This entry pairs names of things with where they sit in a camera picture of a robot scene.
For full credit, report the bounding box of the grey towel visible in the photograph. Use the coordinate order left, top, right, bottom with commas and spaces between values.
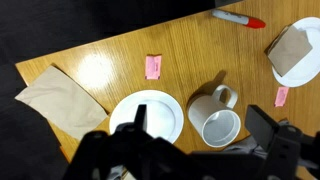
224, 136, 318, 169

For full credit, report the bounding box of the brown napkin on small plate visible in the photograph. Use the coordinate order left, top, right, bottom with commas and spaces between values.
266, 25, 313, 76

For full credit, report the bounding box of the small white plate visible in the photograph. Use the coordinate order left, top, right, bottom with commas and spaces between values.
272, 17, 320, 87

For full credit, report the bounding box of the white ceramic mug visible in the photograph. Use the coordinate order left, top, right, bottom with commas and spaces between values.
187, 85, 241, 148

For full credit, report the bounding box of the large white plate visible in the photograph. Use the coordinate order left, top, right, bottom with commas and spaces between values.
109, 90, 184, 143

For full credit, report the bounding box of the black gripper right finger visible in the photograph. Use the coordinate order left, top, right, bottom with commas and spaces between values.
245, 105, 279, 151

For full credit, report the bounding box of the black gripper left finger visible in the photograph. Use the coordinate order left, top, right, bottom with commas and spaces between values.
134, 104, 147, 130

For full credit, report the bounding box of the large brown paper napkin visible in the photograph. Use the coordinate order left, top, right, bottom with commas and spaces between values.
15, 66, 108, 140

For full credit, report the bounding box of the red and white marker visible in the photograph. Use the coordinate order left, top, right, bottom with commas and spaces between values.
212, 9, 266, 29

